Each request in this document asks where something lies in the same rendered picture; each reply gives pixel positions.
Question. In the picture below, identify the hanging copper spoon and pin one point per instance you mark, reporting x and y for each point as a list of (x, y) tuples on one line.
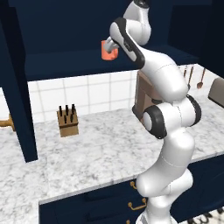
[(200, 81)]

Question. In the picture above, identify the dark blue base cabinet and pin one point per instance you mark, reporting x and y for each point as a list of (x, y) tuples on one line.
[(96, 204)]

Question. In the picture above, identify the dark blue wall cabinet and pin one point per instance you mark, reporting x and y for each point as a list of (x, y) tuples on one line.
[(73, 35)]

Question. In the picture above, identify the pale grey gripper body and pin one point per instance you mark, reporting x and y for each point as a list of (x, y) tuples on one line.
[(109, 45)]

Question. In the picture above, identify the dark blue cabinet door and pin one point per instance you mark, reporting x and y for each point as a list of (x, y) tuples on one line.
[(17, 87), (204, 32)]

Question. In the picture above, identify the brass tap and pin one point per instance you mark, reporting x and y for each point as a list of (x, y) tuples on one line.
[(8, 122)]

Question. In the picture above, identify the hanging copper utensil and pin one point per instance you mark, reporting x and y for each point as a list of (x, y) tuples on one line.
[(190, 76), (185, 71)]

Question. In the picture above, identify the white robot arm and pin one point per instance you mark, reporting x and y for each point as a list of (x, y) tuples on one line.
[(169, 137)]

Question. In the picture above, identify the wooden knife block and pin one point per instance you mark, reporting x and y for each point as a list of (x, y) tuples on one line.
[(68, 126)]

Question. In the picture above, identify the orange glass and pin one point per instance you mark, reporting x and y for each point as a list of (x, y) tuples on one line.
[(106, 55)]

